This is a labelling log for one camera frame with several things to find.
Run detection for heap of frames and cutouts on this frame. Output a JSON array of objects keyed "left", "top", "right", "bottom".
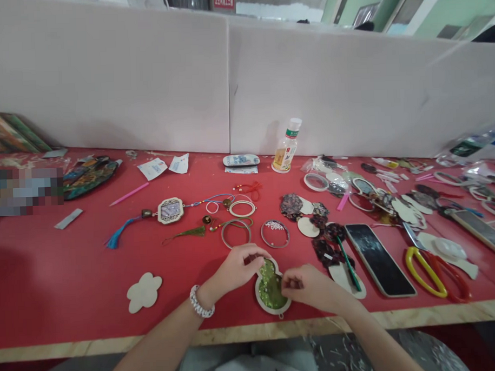
[{"left": 346, "top": 154, "right": 495, "bottom": 236}]

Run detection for person's body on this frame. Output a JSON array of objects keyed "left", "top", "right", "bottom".
[{"left": 17, "top": 326, "right": 472, "bottom": 371}]

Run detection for smartphone with cracked screen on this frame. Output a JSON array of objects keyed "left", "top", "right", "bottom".
[{"left": 344, "top": 221, "right": 419, "bottom": 300}]

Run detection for oval wooden frame ring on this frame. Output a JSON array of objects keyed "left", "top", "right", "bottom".
[{"left": 227, "top": 200, "right": 254, "bottom": 217}]

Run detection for small white glue bottle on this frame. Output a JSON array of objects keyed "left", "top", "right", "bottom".
[{"left": 371, "top": 156, "right": 400, "bottom": 170}]

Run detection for scattered dark patterned cutouts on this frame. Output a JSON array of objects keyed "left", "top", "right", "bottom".
[{"left": 279, "top": 189, "right": 357, "bottom": 271}]

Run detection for green stick tool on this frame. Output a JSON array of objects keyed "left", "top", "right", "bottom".
[{"left": 334, "top": 235, "right": 362, "bottom": 293}]

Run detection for white paper packet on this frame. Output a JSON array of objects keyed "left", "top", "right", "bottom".
[
  {"left": 167, "top": 153, "right": 191, "bottom": 175},
  {"left": 136, "top": 157, "right": 169, "bottom": 182}
]

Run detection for clear plastic bag of parts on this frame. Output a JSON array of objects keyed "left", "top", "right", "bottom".
[{"left": 301, "top": 153, "right": 356, "bottom": 200}]

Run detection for grey flat strip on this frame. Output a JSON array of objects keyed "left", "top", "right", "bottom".
[{"left": 54, "top": 208, "right": 84, "bottom": 230}]

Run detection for oval frame with white beads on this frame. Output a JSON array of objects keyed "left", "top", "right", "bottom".
[{"left": 260, "top": 218, "right": 293, "bottom": 249}]

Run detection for blue and white glasses case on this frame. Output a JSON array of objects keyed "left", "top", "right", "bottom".
[{"left": 223, "top": 153, "right": 261, "bottom": 169}]

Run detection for person's right fingers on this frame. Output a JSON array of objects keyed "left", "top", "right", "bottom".
[{"left": 279, "top": 283, "right": 307, "bottom": 305}]

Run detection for scissors with yellow red handles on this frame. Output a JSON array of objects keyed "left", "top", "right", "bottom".
[{"left": 402, "top": 220, "right": 472, "bottom": 306}]

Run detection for clear tape roll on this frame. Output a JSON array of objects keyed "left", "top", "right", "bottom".
[{"left": 303, "top": 172, "right": 331, "bottom": 191}]

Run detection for plain wooden gourd cutout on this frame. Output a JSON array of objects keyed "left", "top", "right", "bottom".
[{"left": 328, "top": 262, "right": 368, "bottom": 301}]

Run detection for round wooden frame ring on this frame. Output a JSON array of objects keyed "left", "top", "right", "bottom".
[{"left": 221, "top": 217, "right": 255, "bottom": 250}]

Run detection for group of white plastic tubes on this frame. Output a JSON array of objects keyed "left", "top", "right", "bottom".
[{"left": 375, "top": 167, "right": 435, "bottom": 195}]

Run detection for red cord with beads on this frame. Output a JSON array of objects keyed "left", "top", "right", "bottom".
[{"left": 232, "top": 181, "right": 265, "bottom": 203}]

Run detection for long pink plastic stick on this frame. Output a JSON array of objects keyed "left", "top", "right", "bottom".
[{"left": 108, "top": 181, "right": 151, "bottom": 207}]

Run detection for person's right thumb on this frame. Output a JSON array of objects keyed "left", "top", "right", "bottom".
[{"left": 278, "top": 265, "right": 313, "bottom": 285}]

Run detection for long wooden bar frame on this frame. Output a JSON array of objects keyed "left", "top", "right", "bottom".
[{"left": 449, "top": 207, "right": 495, "bottom": 267}]

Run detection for flower-shaped plain wooden cutout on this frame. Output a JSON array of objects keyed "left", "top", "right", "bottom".
[{"left": 126, "top": 271, "right": 165, "bottom": 315}]

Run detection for white partition panel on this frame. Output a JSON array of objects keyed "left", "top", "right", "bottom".
[
  {"left": 225, "top": 14, "right": 495, "bottom": 167},
  {"left": 0, "top": 0, "right": 234, "bottom": 161}
]

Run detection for green tassel with brass bell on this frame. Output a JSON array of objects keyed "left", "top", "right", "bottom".
[{"left": 160, "top": 214, "right": 220, "bottom": 246}]

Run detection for clear bottle with white cap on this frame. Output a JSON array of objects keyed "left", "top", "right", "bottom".
[{"left": 269, "top": 117, "right": 305, "bottom": 174}]

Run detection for person's left thumb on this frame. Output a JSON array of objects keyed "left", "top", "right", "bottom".
[{"left": 241, "top": 257, "right": 266, "bottom": 277}]

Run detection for stack of picture boards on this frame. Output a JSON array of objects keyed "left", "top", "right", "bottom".
[{"left": 0, "top": 109, "right": 54, "bottom": 155}]

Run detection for round plain wooden disc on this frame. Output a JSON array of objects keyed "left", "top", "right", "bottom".
[{"left": 296, "top": 216, "right": 320, "bottom": 237}]

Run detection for person's right hand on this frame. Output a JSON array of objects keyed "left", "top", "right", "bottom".
[{"left": 276, "top": 262, "right": 358, "bottom": 317}]

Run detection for gourd-shaped wooden frame green filling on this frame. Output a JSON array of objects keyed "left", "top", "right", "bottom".
[{"left": 253, "top": 255, "right": 295, "bottom": 321}]

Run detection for person's left fingers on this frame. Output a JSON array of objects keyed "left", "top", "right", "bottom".
[{"left": 233, "top": 242, "right": 276, "bottom": 263}]

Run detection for person's left hand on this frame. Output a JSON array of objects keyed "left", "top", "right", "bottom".
[{"left": 208, "top": 242, "right": 278, "bottom": 307}]

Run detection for red sign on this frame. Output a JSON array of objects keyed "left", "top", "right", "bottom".
[{"left": 211, "top": 0, "right": 237, "bottom": 15}]

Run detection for wooden pendant with blue tassel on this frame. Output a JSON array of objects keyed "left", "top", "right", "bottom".
[{"left": 103, "top": 192, "right": 244, "bottom": 250}]

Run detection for colourful fan-shaped patterned piece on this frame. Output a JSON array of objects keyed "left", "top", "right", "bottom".
[{"left": 62, "top": 155, "right": 125, "bottom": 201}]

